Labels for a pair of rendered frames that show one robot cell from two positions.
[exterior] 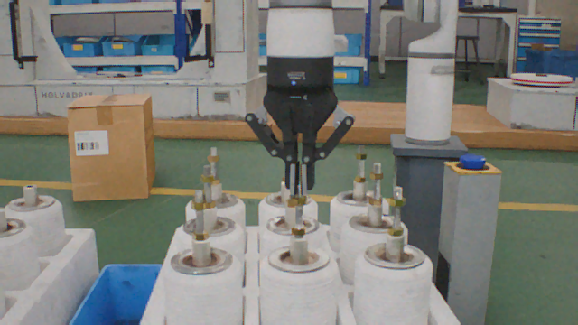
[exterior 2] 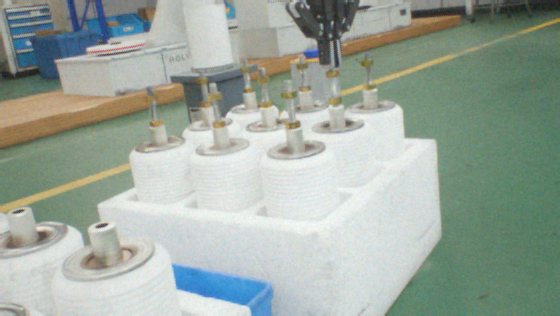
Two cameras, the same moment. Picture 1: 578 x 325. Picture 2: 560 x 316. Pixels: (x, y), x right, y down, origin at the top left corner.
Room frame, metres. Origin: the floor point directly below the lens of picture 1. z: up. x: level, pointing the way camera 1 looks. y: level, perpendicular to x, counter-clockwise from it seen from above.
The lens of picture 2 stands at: (0.21, 0.66, 0.44)
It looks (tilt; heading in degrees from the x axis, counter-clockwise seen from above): 16 degrees down; 307
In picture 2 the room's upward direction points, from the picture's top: 8 degrees counter-clockwise
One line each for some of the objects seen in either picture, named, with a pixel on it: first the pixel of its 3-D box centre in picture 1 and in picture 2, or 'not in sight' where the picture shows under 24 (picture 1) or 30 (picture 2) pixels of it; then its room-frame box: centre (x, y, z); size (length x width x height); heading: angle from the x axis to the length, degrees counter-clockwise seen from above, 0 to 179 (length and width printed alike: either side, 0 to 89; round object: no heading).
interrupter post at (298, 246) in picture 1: (299, 249); (337, 117); (0.62, -0.01, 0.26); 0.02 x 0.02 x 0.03
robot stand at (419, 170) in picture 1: (423, 210); (224, 133); (1.09, -0.28, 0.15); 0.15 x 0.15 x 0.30; 82
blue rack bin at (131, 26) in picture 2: not in sight; (115, 26); (5.04, -3.15, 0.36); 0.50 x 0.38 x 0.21; 173
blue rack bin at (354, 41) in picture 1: (342, 44); not in sight; (5.46, -0.52, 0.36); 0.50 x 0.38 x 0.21; 172
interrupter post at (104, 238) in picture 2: not in sight; (106, 244); (0.59, 0.41, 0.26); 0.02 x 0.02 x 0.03
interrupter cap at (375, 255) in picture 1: (394, 256); (371, 107); (0.63, -0.13, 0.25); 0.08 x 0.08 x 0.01
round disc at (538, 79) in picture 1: (541, 79); (116, 47); (2.67, -1.26, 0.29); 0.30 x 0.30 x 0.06
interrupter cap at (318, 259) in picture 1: (299, 259); (338, 126); (0.62, -0.01, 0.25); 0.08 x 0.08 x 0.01
